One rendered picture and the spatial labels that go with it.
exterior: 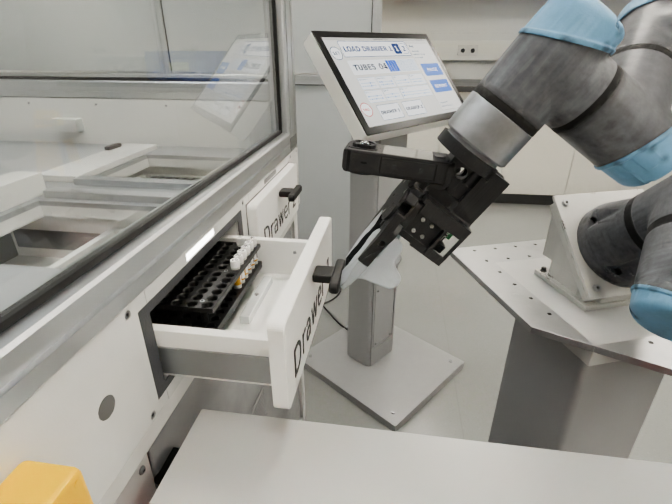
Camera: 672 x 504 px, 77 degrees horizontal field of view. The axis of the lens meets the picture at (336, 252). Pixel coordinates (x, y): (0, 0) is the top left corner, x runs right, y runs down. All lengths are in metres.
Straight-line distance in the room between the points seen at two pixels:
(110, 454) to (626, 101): 0.56
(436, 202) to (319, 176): 1.77
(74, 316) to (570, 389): 0.77
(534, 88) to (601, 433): 0.73
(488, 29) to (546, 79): 3.71
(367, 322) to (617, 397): 0.89
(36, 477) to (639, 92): 0.56
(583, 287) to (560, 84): 0.45
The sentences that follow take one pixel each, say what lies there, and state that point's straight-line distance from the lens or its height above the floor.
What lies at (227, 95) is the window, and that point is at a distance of 0.70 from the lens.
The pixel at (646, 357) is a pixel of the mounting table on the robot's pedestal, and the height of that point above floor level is 0.76.
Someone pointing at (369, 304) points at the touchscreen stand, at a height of 0.32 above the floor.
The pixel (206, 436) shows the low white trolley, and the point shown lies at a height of 0.76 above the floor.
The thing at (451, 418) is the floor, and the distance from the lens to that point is 1.64.
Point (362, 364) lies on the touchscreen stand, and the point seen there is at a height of 0.04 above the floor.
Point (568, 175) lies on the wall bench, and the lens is 3.77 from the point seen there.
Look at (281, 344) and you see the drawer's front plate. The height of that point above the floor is 0.91.
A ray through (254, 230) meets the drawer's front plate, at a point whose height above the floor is 0.88.
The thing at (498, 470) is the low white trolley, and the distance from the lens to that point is 0.53.
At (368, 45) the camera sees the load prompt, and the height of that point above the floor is 1.16.
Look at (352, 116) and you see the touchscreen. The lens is 1.13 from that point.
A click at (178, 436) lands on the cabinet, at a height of 0.71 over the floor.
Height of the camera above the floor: 1.16
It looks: 26 degrees down
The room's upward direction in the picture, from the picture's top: straight up
